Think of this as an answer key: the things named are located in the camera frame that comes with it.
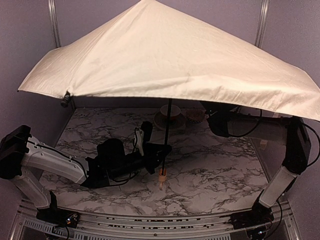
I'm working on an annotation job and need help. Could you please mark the left aluminium frame post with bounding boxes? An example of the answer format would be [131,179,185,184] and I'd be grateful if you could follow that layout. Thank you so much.
[47,0,76,111]

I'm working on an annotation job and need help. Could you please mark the beige folding umbrella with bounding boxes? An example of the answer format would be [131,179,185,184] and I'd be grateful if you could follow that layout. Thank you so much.
[18,0,320,184]

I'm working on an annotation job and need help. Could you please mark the right aluminium frame post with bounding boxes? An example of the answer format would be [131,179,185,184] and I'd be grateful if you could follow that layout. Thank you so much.
[254,0,270,49]

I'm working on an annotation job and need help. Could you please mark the orange white bowl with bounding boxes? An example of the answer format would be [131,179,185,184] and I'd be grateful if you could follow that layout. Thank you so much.
[160,104,181,121]

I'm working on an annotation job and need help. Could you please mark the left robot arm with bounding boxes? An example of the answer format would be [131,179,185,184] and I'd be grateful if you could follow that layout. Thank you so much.
[0,121,172,229]

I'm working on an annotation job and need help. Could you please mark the aluminium front rail base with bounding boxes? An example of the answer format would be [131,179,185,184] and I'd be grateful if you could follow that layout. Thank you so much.
[9,197,301,240]

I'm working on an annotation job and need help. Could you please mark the red blue patterned bowl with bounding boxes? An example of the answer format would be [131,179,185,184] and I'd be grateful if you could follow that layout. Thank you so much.
[185,108,206,124]

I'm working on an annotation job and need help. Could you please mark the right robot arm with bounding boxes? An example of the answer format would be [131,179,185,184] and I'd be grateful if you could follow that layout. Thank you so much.
[200,100,316,229]

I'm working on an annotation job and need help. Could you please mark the grey ringed plate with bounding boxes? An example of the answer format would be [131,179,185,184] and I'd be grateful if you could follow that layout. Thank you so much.
[153,112,186,132]

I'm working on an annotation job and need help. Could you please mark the aluminium frame post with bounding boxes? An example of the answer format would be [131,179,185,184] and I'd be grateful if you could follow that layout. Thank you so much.
[47,0,76,111]
[254,0,270,49]

